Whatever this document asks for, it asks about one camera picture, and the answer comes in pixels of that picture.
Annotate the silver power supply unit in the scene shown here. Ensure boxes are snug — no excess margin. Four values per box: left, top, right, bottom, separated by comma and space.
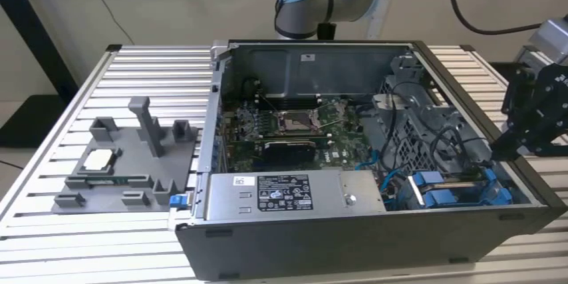
204, 169, 385, 221

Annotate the CPU socket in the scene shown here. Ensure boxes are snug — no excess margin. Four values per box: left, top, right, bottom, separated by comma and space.
276, 110, 322, 133

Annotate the silver CPU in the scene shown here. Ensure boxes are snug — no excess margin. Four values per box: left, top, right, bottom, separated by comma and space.
82, 149, 120, 171

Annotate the grey parts rack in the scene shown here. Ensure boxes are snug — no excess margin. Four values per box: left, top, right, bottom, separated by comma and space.
50, 96, 205, 215

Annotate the green RAM stick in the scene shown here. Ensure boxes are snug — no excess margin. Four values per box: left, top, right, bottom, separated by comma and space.
85, 177, 148, 188

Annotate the black disk wire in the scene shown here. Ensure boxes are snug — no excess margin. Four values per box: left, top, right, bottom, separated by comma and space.
428, 123, 492, 169

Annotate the thin locking lever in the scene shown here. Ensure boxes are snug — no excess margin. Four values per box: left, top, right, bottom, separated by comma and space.
261, 94, 282, 113

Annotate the green motherboard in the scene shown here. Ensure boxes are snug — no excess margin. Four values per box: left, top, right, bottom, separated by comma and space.
220, 94, 378, 172

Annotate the long black wire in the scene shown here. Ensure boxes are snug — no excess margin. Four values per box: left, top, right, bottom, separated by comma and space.
378, 80, 444, 170

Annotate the thick black cable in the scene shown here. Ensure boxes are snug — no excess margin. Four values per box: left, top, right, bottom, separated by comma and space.
449, 0, 549, 36

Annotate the blue data wire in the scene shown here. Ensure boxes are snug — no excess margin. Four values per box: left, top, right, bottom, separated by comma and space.
356, 159, 412, 212

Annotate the disk bay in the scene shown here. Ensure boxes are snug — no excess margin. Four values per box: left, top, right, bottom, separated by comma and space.
406, 163, 516, 210

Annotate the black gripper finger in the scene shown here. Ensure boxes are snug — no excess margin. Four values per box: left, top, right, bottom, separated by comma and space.
489, 110, 545, 162
533, 123, 568, 158

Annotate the open black PC case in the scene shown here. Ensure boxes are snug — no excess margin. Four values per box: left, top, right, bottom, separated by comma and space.
168, 39, 568, 281

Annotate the thin black wall cable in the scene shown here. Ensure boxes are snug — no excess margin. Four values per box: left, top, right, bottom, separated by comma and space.
73, 0, 137, 46

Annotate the power supply label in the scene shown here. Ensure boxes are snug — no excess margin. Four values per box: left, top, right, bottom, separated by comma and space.
256, 174, 314, 212

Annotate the black graphics card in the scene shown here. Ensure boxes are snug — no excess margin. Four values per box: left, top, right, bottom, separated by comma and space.
261, 140, 317, 166

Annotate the grey metal drive cage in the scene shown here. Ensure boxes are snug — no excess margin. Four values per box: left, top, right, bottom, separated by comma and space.
358, 74, 494, 172

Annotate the metal socket cover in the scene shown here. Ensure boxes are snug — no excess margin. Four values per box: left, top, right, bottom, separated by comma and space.
314, 101, 346, 124

